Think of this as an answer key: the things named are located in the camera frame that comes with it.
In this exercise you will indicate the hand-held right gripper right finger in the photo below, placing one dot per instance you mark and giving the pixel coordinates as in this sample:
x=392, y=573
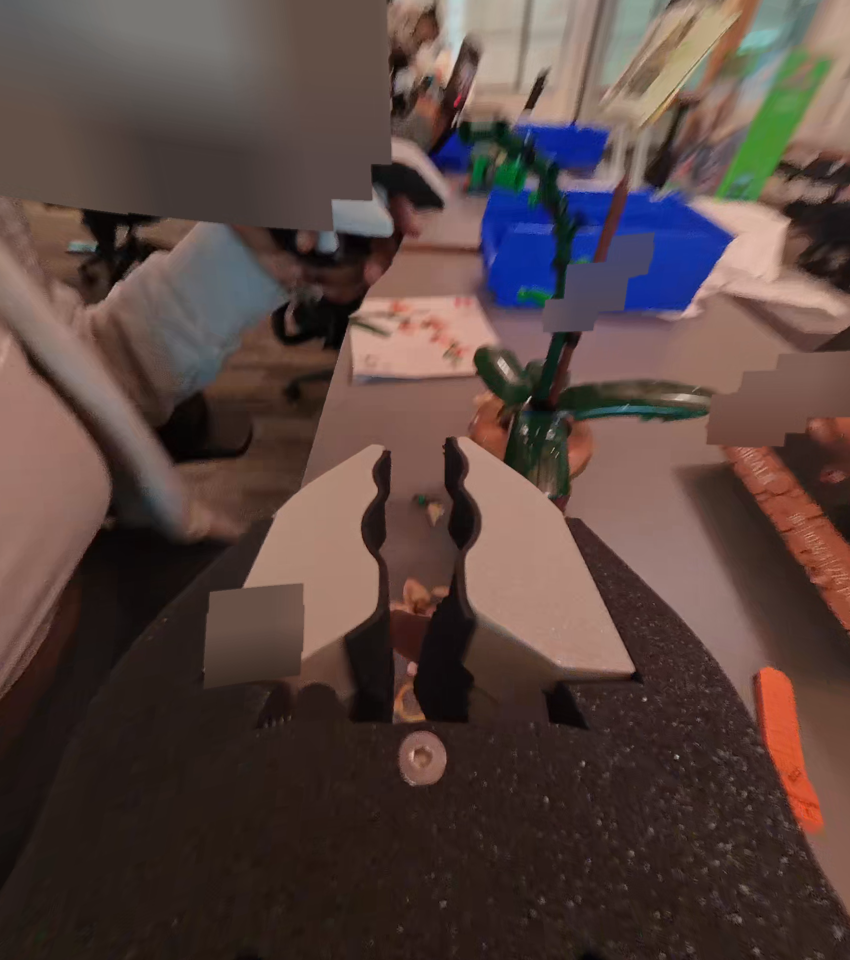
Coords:
x=530, y=577

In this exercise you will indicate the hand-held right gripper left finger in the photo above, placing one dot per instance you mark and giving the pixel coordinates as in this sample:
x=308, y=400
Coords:
x=320, y=540

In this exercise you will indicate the brick orchid plant model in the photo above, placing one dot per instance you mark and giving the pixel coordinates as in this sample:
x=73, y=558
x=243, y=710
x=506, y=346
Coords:
x=537, y=442

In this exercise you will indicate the grey desk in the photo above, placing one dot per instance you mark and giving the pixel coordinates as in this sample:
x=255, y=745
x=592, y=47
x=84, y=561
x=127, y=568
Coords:
x=679, y=540

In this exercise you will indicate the person's left hand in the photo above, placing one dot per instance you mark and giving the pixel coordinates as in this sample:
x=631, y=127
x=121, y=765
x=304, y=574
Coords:
x=372, y=262

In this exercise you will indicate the beige brick orchid flower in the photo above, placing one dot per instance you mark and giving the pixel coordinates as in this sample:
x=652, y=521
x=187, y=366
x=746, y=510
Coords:
x=417, y=594

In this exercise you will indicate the small white brick piece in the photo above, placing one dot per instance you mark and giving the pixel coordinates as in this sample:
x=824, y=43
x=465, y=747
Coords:
x=436, y=511

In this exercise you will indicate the blue plastic bin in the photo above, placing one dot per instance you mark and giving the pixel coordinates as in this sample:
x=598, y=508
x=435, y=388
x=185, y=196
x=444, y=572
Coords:
x=582, y=150
x=515, y=255

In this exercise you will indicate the orchid instruction booklet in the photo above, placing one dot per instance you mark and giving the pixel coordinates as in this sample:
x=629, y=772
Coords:
x=410, y=352

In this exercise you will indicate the black office chair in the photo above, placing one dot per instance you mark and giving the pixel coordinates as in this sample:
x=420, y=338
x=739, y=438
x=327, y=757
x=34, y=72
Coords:
x=312, y=337

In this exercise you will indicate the picture display board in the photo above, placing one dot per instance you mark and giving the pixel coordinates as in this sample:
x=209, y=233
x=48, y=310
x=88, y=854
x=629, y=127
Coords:
x=664, y=60

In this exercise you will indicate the black orchid product box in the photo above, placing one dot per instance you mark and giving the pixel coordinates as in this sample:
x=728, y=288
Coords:
x=829, y=570

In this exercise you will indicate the orange brick separator tool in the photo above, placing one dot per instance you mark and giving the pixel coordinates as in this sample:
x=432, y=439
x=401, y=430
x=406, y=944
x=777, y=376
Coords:
x=784, y=742

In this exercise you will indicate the person's pale jacket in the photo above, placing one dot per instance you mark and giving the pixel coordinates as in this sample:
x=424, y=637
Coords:
x=5, y=525

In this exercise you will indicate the green banner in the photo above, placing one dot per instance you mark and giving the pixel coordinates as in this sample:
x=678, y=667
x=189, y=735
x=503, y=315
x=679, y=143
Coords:
x=777, y=120

